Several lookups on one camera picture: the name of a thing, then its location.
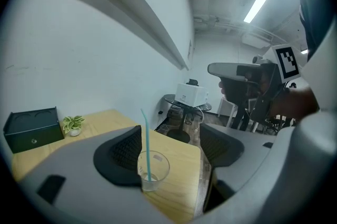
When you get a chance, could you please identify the small potted plant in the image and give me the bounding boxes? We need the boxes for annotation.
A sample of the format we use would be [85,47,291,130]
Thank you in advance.
[62,115,86,138]

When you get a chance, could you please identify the white chair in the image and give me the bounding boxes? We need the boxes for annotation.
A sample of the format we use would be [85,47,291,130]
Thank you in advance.
[217,98,238,128]

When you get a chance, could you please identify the white appliance box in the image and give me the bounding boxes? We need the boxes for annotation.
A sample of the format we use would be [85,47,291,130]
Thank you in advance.
[175,82,210,108]

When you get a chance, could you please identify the white floor cables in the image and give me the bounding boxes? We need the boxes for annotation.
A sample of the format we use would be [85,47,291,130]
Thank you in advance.
[157,122,183,134]

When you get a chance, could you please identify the white air conditioner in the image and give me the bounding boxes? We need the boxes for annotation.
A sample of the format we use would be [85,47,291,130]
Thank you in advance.
[240,32,274,49]

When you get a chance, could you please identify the teal straw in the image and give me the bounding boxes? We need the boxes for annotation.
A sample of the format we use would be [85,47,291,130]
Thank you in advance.
[140,108,153,182]

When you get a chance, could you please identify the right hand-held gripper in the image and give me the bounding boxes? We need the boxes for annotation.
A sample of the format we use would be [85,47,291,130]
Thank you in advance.
[207,43,302,123]

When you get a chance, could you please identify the clear plastic cup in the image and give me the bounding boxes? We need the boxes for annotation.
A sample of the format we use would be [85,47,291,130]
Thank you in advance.
[137,150,171,193]

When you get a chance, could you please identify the person's right forearm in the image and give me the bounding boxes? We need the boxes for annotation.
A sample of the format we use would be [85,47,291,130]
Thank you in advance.
[270,85,320,120]

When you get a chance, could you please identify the long ceiling light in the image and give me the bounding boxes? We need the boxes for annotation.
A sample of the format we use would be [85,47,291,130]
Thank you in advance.
[243,0,275,24]

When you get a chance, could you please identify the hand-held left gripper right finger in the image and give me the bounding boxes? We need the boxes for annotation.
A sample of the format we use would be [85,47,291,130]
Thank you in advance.
[193,108,337,224]

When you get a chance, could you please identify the round black glass table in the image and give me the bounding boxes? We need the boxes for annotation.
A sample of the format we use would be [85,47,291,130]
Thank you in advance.
[163,94,213,143]

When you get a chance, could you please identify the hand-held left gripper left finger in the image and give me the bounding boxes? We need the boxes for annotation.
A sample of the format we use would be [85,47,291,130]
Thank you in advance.
[13,124,171,224]

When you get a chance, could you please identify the black box with drawer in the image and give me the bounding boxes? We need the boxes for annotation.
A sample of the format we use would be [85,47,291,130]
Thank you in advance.
[3,106,65,154]

